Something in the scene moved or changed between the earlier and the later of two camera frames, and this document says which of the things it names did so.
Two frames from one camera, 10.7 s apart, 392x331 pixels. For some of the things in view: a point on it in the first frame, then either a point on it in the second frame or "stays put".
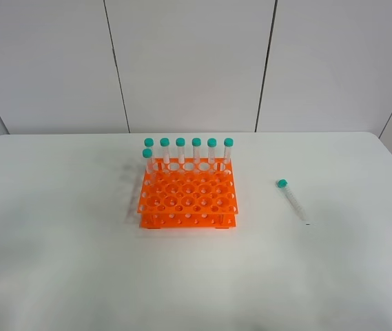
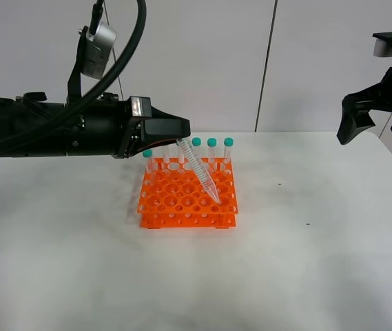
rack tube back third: [180, 143] stays put
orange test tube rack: [189, 193] stays put
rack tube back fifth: [211, 143] stays put
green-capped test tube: [282, 185] → [195, 163]
